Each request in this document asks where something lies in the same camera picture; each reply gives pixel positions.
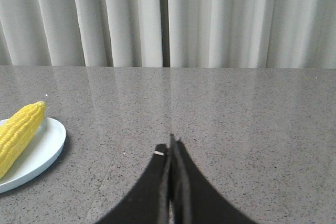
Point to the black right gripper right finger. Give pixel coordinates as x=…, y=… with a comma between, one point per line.
x=194, y=199

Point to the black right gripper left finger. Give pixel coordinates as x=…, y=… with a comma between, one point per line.
x=149, y=199

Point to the yellow corn cob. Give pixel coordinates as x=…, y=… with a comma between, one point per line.
x=18, y=131

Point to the light blue round plate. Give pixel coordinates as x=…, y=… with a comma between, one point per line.
x=39, y=155

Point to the white pleated curtain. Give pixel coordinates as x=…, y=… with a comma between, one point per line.
x=169, y=33

